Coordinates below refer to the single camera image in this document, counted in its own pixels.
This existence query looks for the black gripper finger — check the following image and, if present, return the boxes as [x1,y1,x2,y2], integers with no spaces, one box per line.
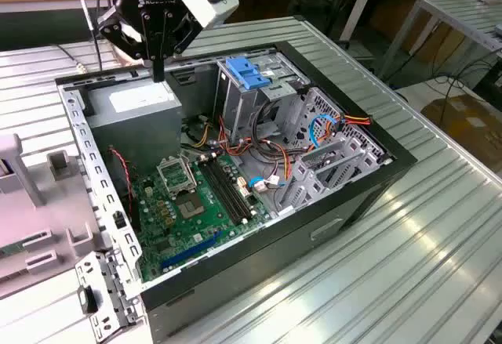
[157,9,202,83]
[96,6,159,83]

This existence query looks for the red yellow power wire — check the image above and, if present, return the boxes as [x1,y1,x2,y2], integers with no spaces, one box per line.
[313,112,373,153]

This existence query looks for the metal disk bay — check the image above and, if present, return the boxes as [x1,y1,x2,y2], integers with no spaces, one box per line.
[274,86,395,216]

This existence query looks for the blue plastic drive latch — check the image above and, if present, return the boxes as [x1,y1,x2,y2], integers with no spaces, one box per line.
[226,57,272,91]

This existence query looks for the metal optical drive cage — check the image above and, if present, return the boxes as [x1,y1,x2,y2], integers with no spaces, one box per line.
[213,51,311,146]

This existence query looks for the grey power supply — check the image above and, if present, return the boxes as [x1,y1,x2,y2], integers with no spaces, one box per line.
[83,78,184,172]

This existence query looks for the metal socket cover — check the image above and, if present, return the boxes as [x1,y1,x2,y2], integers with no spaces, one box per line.
[155,154,198,197]

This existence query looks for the black tripod stand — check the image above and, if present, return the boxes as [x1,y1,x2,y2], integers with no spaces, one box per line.
[323,0,364,51]

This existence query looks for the black RAM slot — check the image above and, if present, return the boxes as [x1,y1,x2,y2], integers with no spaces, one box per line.
[206,154,254,222]
[198,156,245,226]

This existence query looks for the CPU socket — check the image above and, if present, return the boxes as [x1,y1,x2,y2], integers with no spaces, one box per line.
[173,192,209,223]

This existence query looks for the grey parts rack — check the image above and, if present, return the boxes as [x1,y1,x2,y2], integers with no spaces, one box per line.
[0,132,115,288]

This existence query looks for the green motherboard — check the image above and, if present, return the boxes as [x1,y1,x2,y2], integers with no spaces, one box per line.
[131,150,278,282]

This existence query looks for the blue expansion slot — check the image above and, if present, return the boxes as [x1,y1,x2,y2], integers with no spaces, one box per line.
[159,229,225,273]

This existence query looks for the green RAM stick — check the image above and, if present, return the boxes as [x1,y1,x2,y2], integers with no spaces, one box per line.
[0,241,28,259]

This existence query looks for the black PC case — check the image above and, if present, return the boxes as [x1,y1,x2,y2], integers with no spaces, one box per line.
[54,15,418,340]

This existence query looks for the black teal release latch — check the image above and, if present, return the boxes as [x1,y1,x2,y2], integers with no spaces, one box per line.
[76,284,99,314]

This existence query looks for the flat cardboard box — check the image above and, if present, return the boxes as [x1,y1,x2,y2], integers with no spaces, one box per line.
[421,95,502,173]

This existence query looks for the black dangling arm cable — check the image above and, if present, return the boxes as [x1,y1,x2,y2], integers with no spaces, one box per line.
[57,0,118,75]

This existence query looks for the yellow black wire bundle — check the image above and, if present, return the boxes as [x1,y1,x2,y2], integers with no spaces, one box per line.
[183,114,215,150]

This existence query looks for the orange red wire bundle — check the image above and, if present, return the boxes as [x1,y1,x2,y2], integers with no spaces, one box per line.
[216,114,294,189]

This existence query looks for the red black fan wire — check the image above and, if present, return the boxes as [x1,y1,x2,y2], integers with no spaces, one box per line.
[107,146,135,198]

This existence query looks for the blue data wire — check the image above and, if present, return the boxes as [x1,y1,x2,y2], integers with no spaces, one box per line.
[308,113,343,150]

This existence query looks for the blue white small wire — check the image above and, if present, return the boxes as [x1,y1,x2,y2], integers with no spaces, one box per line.
[248,176,284,194]

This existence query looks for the metal slot cover bracket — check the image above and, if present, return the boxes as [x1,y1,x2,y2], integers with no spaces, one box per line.
[74,248,148,340]

